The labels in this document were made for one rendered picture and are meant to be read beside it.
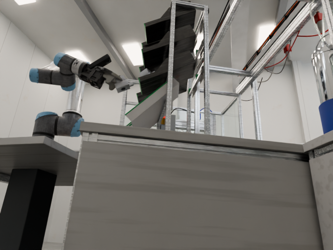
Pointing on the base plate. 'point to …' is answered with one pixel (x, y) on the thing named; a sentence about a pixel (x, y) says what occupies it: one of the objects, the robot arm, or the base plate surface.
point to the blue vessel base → (326, 115)
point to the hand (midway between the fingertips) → (121, 80)
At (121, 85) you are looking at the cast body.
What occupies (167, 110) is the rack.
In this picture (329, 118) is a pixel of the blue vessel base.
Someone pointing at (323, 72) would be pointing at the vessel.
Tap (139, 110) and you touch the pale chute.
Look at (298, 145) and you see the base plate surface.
